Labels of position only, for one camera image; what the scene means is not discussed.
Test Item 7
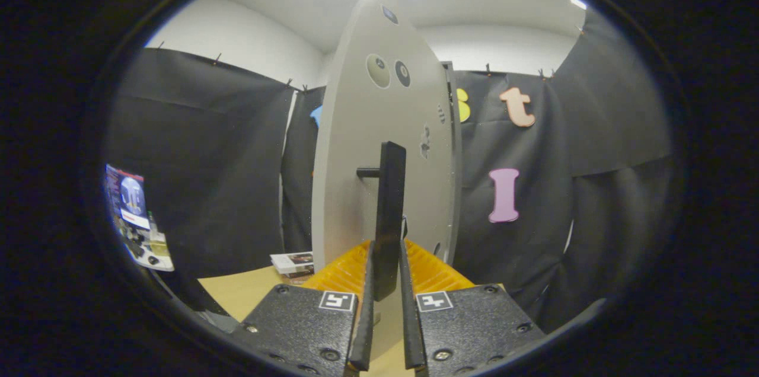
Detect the black backdrop cloth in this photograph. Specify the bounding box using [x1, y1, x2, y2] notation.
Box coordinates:
[107, 7, 677, 333]

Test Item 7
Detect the black door handle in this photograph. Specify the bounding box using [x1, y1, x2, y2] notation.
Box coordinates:
[356, 141, 407, 302]

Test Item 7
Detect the dark grey shoe cabinet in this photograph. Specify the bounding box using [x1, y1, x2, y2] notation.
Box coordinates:
[442, 61, 464, 265]

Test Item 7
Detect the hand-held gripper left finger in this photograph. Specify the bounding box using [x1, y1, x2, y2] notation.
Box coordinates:
[228, 239, 375, 375]

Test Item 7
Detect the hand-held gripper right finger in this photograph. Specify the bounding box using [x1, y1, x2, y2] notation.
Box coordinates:
[398, 238, 546, 377]

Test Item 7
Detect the grey shoe cabinet door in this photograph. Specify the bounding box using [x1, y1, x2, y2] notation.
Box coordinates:
[311, 0, 457, 361]

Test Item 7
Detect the white book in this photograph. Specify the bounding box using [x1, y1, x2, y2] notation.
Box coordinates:
[270, 251, 315, 275]

